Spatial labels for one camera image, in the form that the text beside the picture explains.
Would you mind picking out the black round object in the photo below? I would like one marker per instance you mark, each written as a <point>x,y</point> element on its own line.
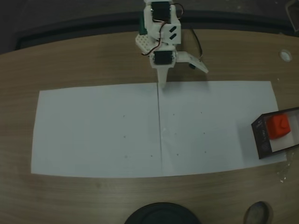
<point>161,214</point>

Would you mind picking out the small white round cap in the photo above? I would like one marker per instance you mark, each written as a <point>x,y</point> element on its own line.
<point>285,55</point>

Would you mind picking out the dark brown cardboard box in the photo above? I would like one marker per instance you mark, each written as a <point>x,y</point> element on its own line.
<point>261,137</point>

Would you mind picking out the white paper sheet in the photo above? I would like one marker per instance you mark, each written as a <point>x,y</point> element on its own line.
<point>93,130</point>
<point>210,130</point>

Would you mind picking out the clear crumpled plastic film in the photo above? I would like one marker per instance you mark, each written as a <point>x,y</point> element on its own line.
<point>285,168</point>

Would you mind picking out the orange square block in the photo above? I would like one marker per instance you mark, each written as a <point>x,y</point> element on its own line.
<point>278,127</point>

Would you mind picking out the dark grey box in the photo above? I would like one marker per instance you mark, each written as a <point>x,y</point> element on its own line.
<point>293,16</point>

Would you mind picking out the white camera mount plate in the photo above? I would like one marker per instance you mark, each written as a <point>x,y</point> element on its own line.
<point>187,58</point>

